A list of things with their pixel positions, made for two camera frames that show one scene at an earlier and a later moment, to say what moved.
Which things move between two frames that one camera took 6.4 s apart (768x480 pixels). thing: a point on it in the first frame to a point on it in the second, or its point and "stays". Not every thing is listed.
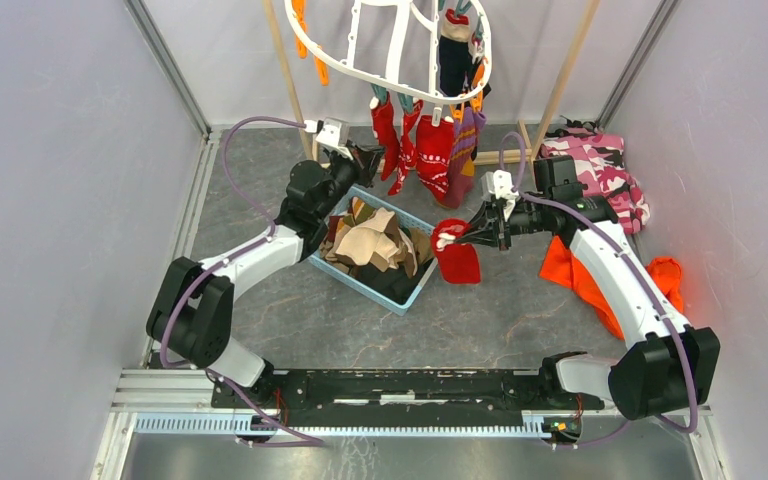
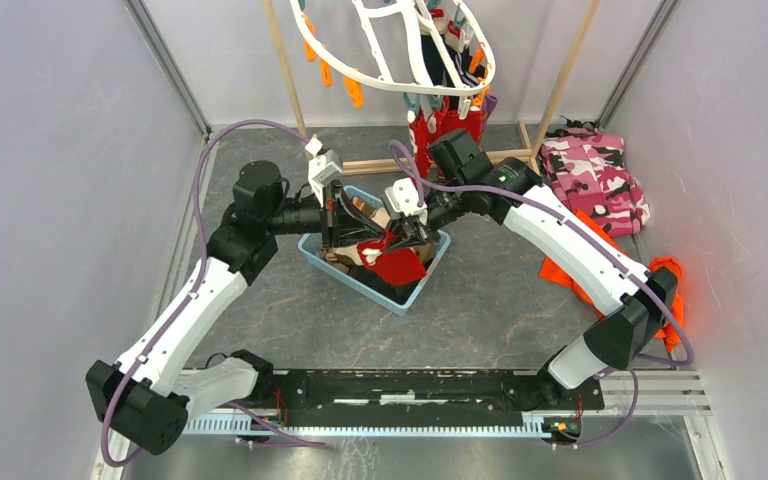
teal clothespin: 407,101 to 435,100
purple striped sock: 461,177 to 490,103
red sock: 384,128 to 418,137
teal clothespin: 380,92 to 412,105
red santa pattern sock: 458,261 to 394,265
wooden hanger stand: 478,156 stays
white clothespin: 436,116 to 463,107
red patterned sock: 408,150 to 439,123
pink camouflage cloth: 600,162 stays
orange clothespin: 476,100 to 476,62
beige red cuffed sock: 456,26 to 437,16
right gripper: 480,231 to 417,232
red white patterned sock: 434,148 to 450,120
